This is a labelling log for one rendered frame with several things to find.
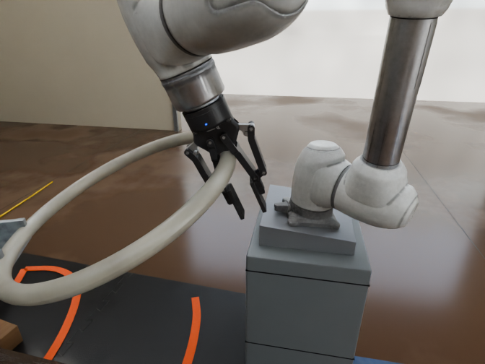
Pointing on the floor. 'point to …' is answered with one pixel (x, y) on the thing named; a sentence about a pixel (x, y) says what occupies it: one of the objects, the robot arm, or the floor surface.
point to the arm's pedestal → (304, 302)
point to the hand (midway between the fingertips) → (247, 198)
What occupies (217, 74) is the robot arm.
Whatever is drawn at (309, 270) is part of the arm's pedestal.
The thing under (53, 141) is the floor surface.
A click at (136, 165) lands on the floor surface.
